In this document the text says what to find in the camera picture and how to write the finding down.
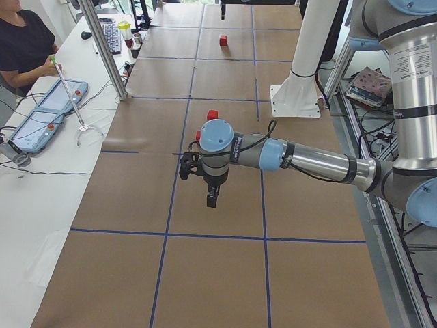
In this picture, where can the reacher grabber stick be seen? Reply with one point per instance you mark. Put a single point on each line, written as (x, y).
(83, 127)

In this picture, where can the person in black shirt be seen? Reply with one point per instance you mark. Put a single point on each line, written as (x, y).
(27, 46)

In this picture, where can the computer mouse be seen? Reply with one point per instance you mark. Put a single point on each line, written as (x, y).
(85, 35)

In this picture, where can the metal cup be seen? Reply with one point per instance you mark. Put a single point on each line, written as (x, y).
(137, 38)

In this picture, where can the teach pendant near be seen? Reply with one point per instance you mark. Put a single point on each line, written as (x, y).
(37, 130)

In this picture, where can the white pedestal column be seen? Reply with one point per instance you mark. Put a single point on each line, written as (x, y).
(297, 96)

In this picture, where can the teach pendant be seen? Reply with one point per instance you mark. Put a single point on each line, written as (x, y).
(56, 99)
(37, 130)

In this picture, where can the yellow lid cup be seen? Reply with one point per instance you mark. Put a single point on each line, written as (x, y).
(124, 27)

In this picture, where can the aluminium frame post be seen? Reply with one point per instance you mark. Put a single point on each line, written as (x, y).
(88, 10)

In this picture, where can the black keyboard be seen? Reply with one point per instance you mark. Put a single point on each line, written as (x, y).
(113, 37)

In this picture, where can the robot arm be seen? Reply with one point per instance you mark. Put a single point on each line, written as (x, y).
(407, 30)

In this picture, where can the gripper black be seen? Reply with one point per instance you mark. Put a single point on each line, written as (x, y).
(213, 182)

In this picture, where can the stack of books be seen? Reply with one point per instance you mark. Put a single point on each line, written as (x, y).
(369, 87)

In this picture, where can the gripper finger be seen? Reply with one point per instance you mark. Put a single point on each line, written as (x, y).
(223, 9)

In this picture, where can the teach pendant far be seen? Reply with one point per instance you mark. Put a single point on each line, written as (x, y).
(56, 99)

